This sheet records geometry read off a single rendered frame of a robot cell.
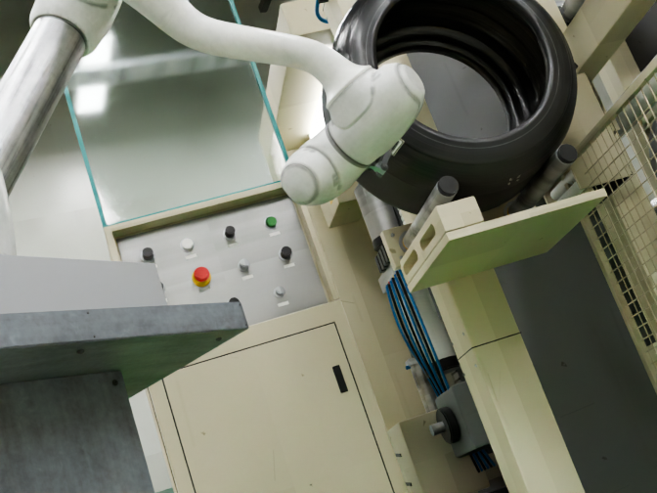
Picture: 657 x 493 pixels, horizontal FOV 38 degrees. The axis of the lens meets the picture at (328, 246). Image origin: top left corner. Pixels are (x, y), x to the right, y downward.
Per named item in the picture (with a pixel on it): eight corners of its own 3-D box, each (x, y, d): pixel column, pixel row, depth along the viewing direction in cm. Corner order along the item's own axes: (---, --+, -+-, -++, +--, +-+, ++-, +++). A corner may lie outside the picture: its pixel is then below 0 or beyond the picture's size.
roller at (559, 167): (503, 206, 235) (520, 203, 236) (509, 223, 234) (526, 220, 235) (554, 145, 203) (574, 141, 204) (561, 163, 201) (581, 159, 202)
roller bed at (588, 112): (552, 218, 253) (509, 120, 261) (600, 204, 256) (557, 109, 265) (581, 189, 234) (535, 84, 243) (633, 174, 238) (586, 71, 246)
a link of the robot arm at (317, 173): (334, 205, 175) (382, 159, 169) (299, 227, 161) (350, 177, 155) (295, 161, 176) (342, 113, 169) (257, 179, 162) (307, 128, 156)
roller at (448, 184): (398, 240, 228) (413, 231, 229) (408, 255, 227) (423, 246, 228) (433, 181, 196) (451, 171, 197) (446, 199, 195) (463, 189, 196)
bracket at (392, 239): (393, 271, 228) (379, 234, 230) (540, 229, 237) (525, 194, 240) (396, 267, 225) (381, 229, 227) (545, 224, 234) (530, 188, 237)
